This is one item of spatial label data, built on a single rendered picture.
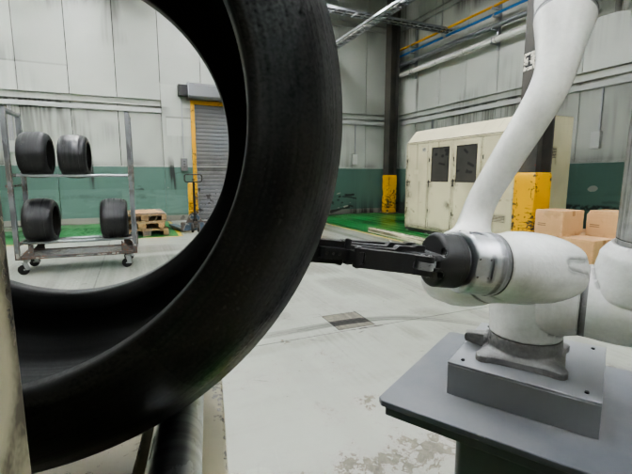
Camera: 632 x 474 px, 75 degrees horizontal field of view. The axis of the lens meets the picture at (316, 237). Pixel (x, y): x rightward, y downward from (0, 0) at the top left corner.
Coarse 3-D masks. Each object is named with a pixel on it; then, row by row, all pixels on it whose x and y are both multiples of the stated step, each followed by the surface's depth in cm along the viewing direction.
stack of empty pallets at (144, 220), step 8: (128, 216) 883; (136, 216) 884; (144, 216) 792; (152, 216) 882; (160, 216) 854; (136, 224) 871; (144, 224) 791; (152, 224) 872; (160, 224) 800; (144, 232) 793; (168, 232) 813
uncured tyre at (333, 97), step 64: (192, 0) 53; (256, 0) 29; (320, 0) 33; (256, 64) 29; (320, 64) 32; (256, 128) 30; (320, 128) 32; (256, 192) 30; (320, 192) 34; (192, 256) 58; (256, 256) 31; (64, 320) 54; (128, 320) 56; (192, 320) 31; (256, 320) 34; (64, 384) 29; (128, 384) 30; (192, 384) 33; (64, 448) 30
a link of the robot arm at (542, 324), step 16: (496, 304) 92; (512, 304) 88; (544, 304) 84; (560, 304) 83; (576, 304) 81; (496, 320) 92; (512, 320) 88; (528, 320) 87; (544, 320) 85; (560, 320) 83; (576, 320) 82; (512, 336) 89; (528, 336) 87; (544, 336) 87; (560, 336) 87
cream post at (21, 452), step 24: (0, 216) 18; (0, 240) 18; (0, 264) 18; (0, 288) 18; (0, 312) 18; (0, 336) 18; (0, 360) 18; (0, 384) 18; (0, 408) 18; (0, 432) 18; (24, 432) 20; (0, 456) 18; (24, 456) 20
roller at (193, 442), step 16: (176, 416) 38; (192, 416) 38; (160, 432) 36; (176, 432) 35; (192, 432) 36; (160, 448) 33; (176, 448) 33; (192, 448) 34; (160, 464) 31; (176, 464) 31; (192, 464) 32
